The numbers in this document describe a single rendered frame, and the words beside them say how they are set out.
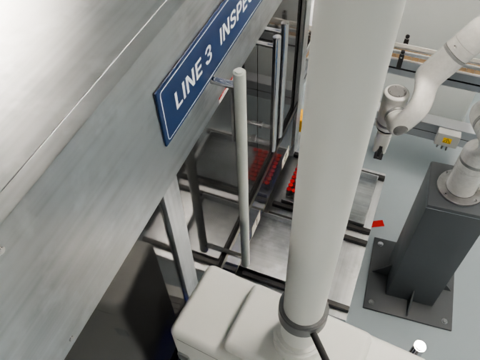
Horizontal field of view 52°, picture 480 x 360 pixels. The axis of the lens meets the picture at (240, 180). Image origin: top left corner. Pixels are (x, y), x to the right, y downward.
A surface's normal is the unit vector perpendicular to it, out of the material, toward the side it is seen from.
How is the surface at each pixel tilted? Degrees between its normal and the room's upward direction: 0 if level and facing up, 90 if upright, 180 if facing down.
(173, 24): 90
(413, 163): 0
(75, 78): 0
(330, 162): 90
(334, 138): 90
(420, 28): 90
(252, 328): 0
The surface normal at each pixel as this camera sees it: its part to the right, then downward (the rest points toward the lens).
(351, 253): -0.03, -0.62
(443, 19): -0.37, 0.74
